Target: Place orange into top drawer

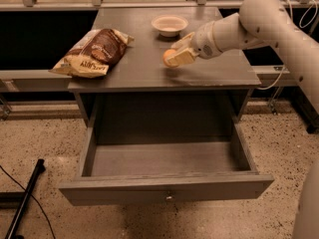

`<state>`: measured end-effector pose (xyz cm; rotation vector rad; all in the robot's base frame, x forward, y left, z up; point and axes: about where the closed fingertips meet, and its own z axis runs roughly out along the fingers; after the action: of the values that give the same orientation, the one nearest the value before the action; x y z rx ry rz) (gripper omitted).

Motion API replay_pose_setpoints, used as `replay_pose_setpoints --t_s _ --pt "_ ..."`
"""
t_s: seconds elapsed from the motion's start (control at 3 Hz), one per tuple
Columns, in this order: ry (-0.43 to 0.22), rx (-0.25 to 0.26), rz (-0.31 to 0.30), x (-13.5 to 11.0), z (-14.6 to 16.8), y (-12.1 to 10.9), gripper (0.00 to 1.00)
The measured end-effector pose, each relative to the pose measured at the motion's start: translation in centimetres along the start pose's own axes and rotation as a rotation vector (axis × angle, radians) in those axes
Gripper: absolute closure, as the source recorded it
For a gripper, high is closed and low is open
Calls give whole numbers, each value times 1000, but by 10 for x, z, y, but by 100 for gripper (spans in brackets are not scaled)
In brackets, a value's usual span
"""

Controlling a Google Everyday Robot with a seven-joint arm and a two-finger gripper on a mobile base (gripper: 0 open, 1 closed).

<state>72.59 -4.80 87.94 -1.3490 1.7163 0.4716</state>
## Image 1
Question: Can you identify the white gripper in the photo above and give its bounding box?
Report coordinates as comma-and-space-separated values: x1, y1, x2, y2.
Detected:
170, 21, 221, 67

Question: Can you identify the orange fruit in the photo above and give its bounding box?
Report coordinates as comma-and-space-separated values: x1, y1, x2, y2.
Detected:
162, 49, 178, 68

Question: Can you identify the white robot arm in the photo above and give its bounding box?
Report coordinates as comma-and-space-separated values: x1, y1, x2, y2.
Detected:
163, 0, 319, 239

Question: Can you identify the open grey top drawer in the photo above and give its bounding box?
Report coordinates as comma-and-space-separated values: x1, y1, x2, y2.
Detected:
59, 123, 274, 205

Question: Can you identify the white bowl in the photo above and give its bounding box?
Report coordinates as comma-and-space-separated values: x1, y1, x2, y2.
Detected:
152, 15, 188, 38

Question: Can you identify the grey cabinet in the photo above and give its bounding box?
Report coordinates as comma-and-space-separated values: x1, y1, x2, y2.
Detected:
67, 6, 262, 128

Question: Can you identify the brown chip bag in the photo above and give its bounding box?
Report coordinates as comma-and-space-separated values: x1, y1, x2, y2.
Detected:
50, 29, 134, 79

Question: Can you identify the black metal stand leg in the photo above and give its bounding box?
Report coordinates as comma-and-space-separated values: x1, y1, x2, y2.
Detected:
0, 159, 45, 239

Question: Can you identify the thin black floor cable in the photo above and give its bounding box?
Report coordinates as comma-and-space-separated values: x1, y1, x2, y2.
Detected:
0, 164, 57, 239

